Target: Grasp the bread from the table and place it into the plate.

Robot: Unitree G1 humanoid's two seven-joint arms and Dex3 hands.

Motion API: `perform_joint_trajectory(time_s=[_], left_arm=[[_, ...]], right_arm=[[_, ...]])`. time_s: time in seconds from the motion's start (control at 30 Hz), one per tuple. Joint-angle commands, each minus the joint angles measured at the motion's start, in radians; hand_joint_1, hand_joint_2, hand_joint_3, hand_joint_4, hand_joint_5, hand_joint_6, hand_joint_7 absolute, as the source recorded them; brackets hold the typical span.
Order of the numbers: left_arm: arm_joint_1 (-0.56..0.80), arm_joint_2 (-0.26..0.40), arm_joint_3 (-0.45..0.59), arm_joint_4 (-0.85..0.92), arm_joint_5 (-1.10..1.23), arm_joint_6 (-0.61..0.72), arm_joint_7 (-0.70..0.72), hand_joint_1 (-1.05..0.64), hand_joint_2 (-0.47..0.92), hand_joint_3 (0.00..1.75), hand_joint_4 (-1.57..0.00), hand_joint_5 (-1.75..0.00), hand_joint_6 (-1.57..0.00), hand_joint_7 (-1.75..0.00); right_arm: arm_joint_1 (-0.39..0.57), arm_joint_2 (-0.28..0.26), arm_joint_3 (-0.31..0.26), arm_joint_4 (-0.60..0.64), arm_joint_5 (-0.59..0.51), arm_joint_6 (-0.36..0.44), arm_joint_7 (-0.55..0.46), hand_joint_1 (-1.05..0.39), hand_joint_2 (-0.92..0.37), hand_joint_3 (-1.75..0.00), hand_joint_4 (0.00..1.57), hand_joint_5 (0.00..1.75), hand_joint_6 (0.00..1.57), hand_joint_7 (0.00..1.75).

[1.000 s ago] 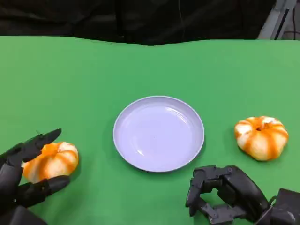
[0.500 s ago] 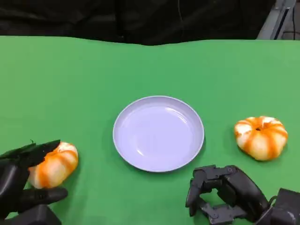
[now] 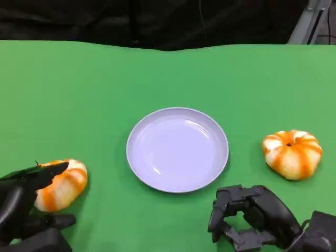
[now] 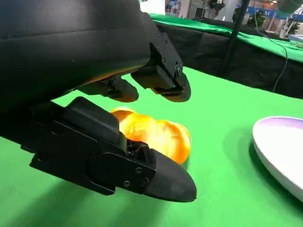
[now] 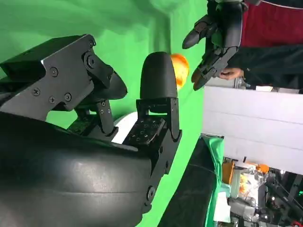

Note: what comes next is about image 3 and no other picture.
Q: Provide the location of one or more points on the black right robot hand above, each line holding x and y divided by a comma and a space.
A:
273, 211

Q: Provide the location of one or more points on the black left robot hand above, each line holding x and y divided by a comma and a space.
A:
13, 202

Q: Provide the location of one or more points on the orange white toy bread roll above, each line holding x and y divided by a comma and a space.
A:
65, 186
292, 157

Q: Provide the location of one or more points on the lilac plate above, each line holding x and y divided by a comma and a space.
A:
176, 152

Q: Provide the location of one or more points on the green table cloth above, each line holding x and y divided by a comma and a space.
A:
78, 92

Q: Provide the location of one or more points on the black backdrop cloth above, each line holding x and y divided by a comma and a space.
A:
105, 21

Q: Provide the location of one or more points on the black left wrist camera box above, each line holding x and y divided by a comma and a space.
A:
44, 242

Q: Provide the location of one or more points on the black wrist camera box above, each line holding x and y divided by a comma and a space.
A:
321, 231
44, 242

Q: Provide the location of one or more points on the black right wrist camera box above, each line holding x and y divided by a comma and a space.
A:
321, 231

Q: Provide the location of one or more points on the grey metal frame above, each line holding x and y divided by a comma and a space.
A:
304, 23

